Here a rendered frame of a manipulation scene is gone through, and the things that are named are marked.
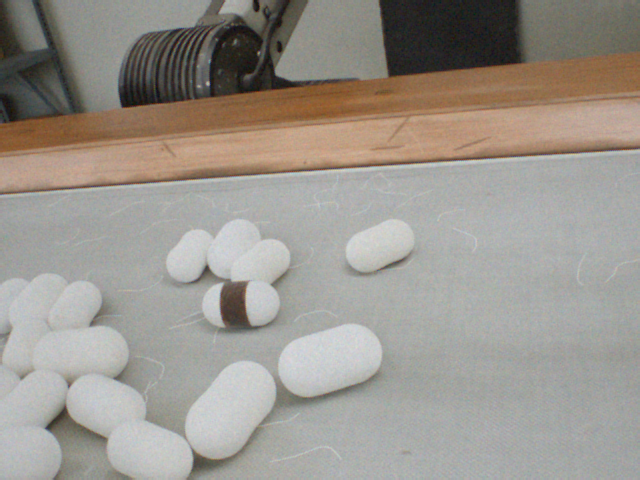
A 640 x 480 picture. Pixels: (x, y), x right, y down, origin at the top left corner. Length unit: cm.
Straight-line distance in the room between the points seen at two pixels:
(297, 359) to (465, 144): 21
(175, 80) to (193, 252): 39
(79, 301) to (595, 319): 21
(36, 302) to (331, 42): 217
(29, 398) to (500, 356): 17
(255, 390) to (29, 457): 7
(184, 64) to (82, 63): 226
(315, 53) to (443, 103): 204
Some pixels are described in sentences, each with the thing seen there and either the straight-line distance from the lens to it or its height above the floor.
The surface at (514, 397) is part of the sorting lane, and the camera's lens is 22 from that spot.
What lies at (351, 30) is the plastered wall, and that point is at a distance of 240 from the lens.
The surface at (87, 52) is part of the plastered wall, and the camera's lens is 290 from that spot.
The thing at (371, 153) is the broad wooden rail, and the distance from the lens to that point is 41.
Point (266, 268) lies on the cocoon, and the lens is 29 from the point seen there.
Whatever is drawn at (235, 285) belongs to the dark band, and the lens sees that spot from 27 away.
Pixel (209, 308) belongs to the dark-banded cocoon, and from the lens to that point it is 27.
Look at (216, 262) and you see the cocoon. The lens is 30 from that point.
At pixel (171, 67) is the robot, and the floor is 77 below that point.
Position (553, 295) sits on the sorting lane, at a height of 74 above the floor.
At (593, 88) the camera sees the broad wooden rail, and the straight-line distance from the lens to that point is 42.
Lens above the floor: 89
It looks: 27 degrees down
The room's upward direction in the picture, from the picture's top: 12 degrees counter-clockwise
